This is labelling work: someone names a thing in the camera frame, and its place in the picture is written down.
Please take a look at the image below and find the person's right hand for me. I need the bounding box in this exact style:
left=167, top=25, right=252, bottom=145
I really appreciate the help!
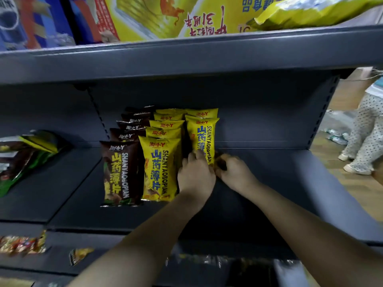
left=214, top=153, right=261, bottom=195

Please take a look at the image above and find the person's left hand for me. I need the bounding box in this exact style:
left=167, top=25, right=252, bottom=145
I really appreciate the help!
left=177, top=149, right=217, bottom=204

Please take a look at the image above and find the dark blue metal shelf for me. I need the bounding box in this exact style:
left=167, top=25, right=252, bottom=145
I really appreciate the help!
left=0, top=25, right=383, bottom=287

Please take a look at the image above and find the yellow snack packet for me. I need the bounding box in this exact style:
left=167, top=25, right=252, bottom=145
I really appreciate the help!
left=148, top=119, right=186, bottom=131
left=153, top=112, right=184, bottom=122
left=155, top=108, right=188, bottom=116
left=138, top=136, right=182, bottom=203
left=185, top=108, right=219, bottom=119
left=145, top=126, right=183, bottom=140
left=184, top=114, right=220, bottom=165

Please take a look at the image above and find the person's right forearm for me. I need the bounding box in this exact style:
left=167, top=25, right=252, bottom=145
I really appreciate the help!
left=244, top=181, right=383, bottom=287

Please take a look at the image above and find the person's left forearm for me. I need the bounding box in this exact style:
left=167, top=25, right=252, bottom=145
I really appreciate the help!
left=67, top=190, right=207, bottom=287

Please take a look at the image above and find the pile of wrapped buns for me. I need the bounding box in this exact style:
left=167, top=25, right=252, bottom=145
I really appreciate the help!
left=166, top=254, right=276, bottom=285

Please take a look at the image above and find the clear plastic water bottle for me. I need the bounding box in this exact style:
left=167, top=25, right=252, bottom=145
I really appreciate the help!
left=324, top=128, right=349, bottom=146

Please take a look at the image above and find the yellow red printed carton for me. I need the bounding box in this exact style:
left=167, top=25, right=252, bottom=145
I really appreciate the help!
left=94, top=0, right=288, bottom=43

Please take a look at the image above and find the heap of green brown bags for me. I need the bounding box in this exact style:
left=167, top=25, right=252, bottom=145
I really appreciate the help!
left=0, top=129, right=71, bottom=198

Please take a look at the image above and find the large yellow crisp bag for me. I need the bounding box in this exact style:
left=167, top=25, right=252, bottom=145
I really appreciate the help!
left=246, top=0, right=383, bottom=31

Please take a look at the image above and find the pile of red orange packets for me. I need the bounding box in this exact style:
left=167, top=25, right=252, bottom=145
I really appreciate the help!
left=0, top=231, right=95, bottom=267

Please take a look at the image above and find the blue printed drink carton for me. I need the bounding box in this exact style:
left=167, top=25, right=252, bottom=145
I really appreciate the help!
left=68, top=0, right=120, bottom=45
left=0, top=0, right=77, bottom=51

